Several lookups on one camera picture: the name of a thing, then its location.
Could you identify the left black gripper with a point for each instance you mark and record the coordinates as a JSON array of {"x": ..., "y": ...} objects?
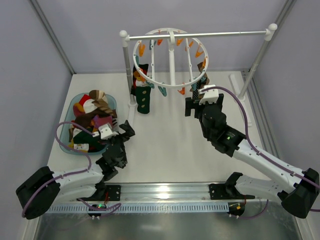
[{"x": 122, "y": 136}]

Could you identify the slotted cable duct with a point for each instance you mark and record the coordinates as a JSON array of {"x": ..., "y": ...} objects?
[{"x": 145, "y": 208}]

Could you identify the white round clip hanger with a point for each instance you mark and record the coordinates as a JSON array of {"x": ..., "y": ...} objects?
[{"x": 174, "y": 37}]

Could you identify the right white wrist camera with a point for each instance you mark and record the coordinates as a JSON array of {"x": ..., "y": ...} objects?
[{"x": 209, "y": 95}]

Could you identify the translucent blue plastic basin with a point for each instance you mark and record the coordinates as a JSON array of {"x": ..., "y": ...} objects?
[{"x": 70, "y": 116}]

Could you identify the tan ribbed sock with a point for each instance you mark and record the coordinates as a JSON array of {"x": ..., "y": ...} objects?
[{"x": 204, "y": 79}]

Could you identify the dark green dotted sock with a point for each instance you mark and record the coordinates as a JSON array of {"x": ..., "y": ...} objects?
[{"x": 143, "y": 99}]

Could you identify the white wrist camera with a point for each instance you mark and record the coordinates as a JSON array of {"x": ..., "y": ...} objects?
[
  {"x": 209, "y": 95},
  {"x": 106, "y": 131}
]

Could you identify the teal plastic clip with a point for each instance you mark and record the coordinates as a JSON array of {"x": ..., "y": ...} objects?
[{"x": 163, "y": 90}]

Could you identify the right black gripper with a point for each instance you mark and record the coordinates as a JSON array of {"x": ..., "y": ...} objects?
[{"x": 203, "y": 106}]

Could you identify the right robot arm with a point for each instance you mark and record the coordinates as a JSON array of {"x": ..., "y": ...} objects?
[{"x": 295, "y": 189}]

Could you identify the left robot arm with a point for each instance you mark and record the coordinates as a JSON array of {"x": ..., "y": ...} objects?
[{"x": 95, "y": 172}]

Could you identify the orange plastic clip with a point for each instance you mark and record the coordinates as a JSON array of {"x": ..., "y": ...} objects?
[{"x": 182, "y": 91}]

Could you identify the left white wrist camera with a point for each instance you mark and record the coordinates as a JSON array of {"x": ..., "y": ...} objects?
[{"x": 106, "y": 131}]

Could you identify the aluminium mounting rail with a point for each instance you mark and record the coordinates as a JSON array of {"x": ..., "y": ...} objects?
[{"x": 160, "y": 191}]

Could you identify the pile of colourful socks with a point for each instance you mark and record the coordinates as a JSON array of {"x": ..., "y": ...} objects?
[{"x": 91, "y": 112}]

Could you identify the black white striped sock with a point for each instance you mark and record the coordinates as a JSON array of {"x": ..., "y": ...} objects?
[{"x": 195, "y": 89}]

